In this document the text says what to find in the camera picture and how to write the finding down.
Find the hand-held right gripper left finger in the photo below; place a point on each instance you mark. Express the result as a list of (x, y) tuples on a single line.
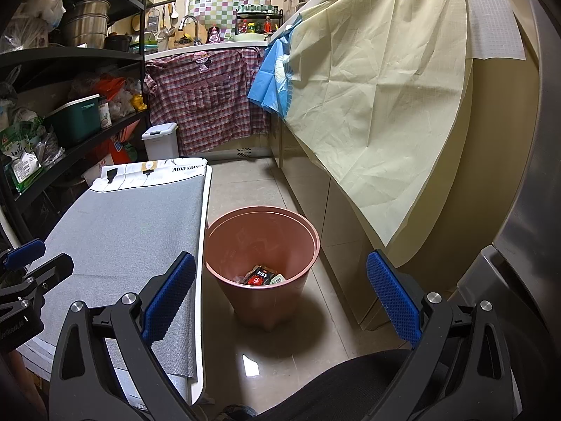
[(168, 298)]

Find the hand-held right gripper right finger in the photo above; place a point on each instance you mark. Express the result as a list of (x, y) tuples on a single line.
[(394, 298)]

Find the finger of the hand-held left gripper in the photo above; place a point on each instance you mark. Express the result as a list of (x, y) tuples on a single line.
[(26, 252), (50, 272)]

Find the black packet with red print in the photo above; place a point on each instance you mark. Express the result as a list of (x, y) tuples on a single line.
[(261, 277)]

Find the pink plastic bucket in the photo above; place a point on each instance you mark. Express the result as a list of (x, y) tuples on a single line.
[(263, 245)]

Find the green and white packet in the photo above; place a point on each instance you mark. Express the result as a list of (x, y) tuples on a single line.
[(22, 162)]

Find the white printed cloth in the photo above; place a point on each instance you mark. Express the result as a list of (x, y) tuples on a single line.
[(127, 176)]

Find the green storage box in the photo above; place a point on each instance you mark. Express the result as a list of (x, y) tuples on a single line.
[(74, 120)]

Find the red carton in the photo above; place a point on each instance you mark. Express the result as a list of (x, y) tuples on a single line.
[(125, 151)]

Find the white lidded bin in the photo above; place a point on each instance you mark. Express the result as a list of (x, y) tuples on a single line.
[(160, 142)]

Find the labelled jar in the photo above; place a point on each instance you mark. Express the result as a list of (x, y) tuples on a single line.
[(105, 116)]

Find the red plastic bags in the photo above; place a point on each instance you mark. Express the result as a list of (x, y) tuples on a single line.
[(109, 87)]

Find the yellow figurine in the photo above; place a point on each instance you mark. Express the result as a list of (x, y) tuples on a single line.
[(139, 103)]

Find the black shelf rack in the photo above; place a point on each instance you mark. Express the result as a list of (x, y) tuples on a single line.
[(65, 55)]

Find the cream cloth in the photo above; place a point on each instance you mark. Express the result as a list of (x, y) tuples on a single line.
[(372, 96)]

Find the red plaid shirt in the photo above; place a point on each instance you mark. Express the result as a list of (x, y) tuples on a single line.
[(210, 96)]

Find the stack of metal pots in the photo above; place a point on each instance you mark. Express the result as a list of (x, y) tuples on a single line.
[(85, 22)]

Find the blue patterned cloth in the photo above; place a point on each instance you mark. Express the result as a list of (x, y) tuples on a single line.
[(267, 79)]

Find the white plastic bag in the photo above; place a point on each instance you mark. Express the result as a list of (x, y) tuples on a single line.
[(44, 4)]

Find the pink soap bottle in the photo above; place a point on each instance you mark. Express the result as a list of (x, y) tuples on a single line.
[(214, 35)]

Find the hanging kitchen utensils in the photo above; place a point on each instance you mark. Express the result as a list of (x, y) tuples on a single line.
[(164, 19)]

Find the metal faucet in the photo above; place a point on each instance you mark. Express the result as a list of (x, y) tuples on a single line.
[(186, 22)]

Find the black spice rack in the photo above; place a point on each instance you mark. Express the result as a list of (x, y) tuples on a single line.
[(258, 19)]

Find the white gridded sheet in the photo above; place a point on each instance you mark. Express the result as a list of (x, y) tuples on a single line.
[(491, 13)]

